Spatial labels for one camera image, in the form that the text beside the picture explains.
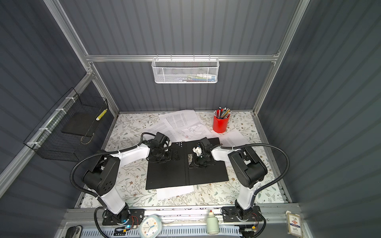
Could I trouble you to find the printed paper sheet front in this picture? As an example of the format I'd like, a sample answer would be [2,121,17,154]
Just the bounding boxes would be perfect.
[156,185,194,200]

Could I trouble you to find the playing card box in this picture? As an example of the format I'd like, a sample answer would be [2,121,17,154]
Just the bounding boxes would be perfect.
[285,211,303,238]

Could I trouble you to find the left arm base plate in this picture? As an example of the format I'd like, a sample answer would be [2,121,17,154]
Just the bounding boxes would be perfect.
[102,209,145,226]

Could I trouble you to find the printed paper sheet back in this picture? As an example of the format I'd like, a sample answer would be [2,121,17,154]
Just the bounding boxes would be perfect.
[159,110,201,130]

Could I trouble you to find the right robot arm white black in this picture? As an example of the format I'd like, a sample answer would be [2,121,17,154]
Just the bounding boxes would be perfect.
[190,137,290,221]

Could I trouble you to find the black stapler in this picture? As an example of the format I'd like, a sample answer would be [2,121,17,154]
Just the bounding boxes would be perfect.
[65,225,82,238]

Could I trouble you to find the pens in red cup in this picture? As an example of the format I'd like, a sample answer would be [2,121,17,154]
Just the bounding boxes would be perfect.
[214,107,231,120]

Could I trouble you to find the yellow marker in basket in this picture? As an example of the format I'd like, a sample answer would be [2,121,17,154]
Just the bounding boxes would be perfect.
[96,109,108,121]

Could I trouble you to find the red pen cup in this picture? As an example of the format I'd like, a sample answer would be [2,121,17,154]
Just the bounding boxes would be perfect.
[213,116,230,133]

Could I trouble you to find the diagram paper sheet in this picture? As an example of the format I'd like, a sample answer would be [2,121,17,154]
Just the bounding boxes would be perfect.
[176,124,212,141]

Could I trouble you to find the orange folder black inside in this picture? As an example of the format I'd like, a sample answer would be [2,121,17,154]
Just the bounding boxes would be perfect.
[145,141,229,190]

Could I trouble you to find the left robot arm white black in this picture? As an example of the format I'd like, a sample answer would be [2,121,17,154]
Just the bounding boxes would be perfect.
[69,132,179,224]

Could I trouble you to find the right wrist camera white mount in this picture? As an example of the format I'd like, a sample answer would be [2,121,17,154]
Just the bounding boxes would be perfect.
[192,146,202,157]

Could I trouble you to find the black wire mesh basket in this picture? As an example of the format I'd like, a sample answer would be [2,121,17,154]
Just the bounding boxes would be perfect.
[24,91,109,162]

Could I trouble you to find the white wire mesh basket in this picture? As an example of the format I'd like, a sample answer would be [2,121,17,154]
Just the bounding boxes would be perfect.
[151,58,220,84]

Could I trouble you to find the white table clock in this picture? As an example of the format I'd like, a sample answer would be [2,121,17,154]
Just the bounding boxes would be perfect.
[139,215,163,238]

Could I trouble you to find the white glue bottle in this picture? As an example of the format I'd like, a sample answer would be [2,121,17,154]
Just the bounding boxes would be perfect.
[206,210,220,235]

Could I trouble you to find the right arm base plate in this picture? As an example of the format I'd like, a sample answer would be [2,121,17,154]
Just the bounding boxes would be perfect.
[220,206,264,223]

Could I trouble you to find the printed paper sheet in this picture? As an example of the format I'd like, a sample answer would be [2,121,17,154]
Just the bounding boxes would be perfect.
[159,110,201,130]
[145,120,180,142]
[219,129,249,147]
[156,185,194,200]

